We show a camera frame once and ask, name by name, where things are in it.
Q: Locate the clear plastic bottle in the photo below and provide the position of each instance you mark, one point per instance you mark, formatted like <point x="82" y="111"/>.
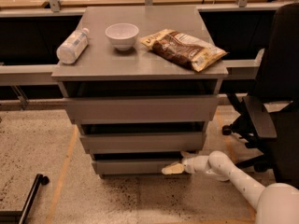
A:
<point x="73" y="46"/>

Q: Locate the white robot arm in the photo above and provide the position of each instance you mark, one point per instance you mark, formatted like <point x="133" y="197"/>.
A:
<point x="277" y="203"/>

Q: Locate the brown yellow snack bag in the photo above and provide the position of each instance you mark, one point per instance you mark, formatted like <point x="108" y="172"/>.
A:
<point x="184" y="50"/>

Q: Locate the black office chair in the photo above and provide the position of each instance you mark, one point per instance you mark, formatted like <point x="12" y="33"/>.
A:
<point x="269" y="114"/>

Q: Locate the grey drawer cabinet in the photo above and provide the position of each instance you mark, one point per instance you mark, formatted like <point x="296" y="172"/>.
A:
<point x="104" y="72"/>

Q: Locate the grey bottom drawer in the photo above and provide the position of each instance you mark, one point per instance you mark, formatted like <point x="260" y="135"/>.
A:
<point x="132" y="167"/>

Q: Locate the grey top drawer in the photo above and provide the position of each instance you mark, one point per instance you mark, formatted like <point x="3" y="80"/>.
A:
<point x="141" y="109"/>

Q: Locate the grey metal rail frame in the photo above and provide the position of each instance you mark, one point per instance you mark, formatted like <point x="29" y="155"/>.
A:
<point x="32" y="30"/>

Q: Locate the grey drawer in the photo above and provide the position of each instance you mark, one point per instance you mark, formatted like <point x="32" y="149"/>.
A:
<point x="143" y="142"/>
<point x="132" y="167"/>
<point x="141" y="109"/>

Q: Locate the grey middle drawer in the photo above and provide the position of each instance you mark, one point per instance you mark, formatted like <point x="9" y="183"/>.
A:
<point x="143" y="142"/>

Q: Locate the white bowl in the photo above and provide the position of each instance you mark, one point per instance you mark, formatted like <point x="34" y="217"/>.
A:
<point x="122" y="36"/>

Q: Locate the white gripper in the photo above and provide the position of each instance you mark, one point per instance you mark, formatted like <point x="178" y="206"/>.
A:
<point x="189" y="164"/>

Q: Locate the black metal stand leg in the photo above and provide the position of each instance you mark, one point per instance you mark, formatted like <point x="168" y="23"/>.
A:
<point x="19" y="217"/>

